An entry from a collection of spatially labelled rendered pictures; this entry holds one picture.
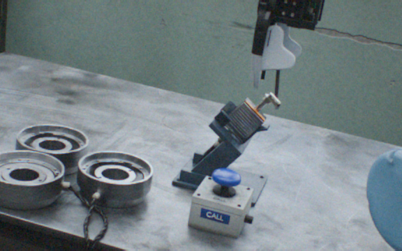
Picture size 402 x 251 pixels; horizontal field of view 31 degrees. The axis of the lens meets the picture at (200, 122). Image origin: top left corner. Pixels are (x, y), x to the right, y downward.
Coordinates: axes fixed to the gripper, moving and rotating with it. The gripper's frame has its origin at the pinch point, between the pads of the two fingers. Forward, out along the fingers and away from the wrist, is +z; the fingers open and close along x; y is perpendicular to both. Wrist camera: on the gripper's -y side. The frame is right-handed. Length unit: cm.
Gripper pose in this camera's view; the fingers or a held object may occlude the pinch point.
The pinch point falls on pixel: (256, 73)
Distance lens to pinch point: 104.5
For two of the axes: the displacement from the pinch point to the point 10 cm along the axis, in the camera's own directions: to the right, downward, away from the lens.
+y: 9.5, 2.3, -2.0
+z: -1.4, 9.2, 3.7
